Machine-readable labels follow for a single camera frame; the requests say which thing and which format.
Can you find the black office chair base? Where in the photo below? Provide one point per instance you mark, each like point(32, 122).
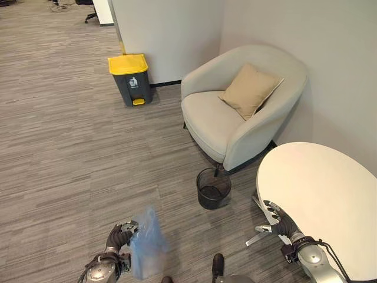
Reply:
point(90, 17)

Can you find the beige armchair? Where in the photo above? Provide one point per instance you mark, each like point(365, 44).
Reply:
point(241, 106)

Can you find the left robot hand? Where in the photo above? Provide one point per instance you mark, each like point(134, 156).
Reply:
point(117, 236)

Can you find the grey trash can yellow lid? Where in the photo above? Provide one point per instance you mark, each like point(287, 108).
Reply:
point(131, 79)

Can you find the dark robot foot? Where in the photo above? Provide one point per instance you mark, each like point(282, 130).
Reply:
point(218, 263)

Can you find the black mesh waste bin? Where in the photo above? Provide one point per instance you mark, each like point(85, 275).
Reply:
point(213, 188)

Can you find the white round tea table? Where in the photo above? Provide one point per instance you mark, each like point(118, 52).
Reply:
point(321, 203)

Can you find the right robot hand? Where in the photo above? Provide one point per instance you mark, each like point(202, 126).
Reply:
point(281, 219)

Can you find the tan cushion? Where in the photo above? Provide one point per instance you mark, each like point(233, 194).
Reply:
point(250, 90)

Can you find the blue plastic garbage bag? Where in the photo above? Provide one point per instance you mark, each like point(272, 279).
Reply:
point(148, 244)

